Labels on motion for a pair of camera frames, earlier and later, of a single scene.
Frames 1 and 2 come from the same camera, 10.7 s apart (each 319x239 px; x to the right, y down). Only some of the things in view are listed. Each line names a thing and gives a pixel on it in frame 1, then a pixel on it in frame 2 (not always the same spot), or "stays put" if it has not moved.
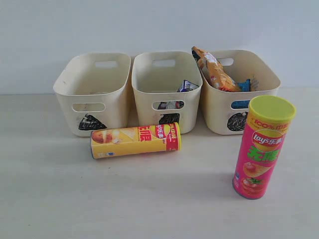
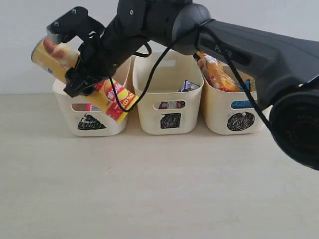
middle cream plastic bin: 167,88 stays put
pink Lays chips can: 269,116 → 84,107
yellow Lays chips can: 134,140 → 109,98
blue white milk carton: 186,86 stays put
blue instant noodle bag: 242,86 stays put
